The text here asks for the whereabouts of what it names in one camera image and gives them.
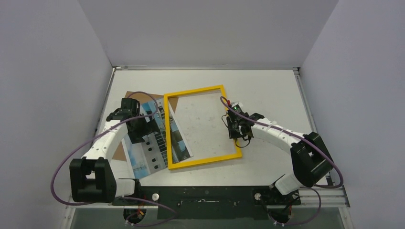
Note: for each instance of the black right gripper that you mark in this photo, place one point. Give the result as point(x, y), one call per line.
point(233, 128)

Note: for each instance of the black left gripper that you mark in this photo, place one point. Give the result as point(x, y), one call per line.
point(137, 137)

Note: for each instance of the sky and building photo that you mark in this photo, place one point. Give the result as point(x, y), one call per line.
point(151, 156)

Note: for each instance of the yellow wooden picture frame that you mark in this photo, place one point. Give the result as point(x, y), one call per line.
point(195, 115)

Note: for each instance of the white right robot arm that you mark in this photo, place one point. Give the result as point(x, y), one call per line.
point(310, 159)

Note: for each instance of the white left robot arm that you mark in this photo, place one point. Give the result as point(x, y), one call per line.
point(92, 177)

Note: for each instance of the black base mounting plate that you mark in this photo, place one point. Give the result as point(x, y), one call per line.
point(219, 202)

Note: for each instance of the aluminium rail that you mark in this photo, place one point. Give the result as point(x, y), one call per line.
point(330, 198)

